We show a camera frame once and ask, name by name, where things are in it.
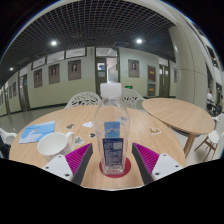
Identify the clear plastic water bottle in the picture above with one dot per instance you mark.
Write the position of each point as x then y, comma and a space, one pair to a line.
112, 133

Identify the round wooden side table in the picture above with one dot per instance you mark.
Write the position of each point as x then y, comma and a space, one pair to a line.
176, 113

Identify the white lattice-back plastic chair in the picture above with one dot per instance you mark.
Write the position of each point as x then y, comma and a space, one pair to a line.
131, 97
83, 99

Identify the round ceiling lights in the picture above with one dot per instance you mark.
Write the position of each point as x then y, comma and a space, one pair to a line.
53, 43

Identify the small green paper sticker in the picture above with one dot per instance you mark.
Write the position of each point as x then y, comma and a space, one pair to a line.
78, 140

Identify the framed wall portraits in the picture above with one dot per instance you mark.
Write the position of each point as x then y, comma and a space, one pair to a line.
74, 70

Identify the small white paper sticker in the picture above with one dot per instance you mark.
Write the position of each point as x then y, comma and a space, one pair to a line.
88, 124

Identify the person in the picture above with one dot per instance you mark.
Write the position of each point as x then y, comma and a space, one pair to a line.
210, 98

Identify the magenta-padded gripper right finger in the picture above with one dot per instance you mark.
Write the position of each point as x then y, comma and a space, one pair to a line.
159, 166

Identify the small dark paper sticker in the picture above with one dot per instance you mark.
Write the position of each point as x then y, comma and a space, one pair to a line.
70, 126
92, 135

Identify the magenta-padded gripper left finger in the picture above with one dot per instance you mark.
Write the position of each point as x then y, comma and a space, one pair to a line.
63, 166

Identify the small beige paper sticker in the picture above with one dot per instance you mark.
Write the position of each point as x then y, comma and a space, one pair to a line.
155, 131

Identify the white ceramic mug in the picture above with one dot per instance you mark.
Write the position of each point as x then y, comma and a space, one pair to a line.
53, 144

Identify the flat round red coaster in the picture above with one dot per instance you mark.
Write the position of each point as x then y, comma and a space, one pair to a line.
127, 170

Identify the light blue paper booklet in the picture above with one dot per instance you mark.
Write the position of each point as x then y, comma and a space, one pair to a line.
36, 131

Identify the white chair with wooden legs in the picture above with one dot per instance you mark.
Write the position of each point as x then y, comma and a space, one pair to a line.
213, 136

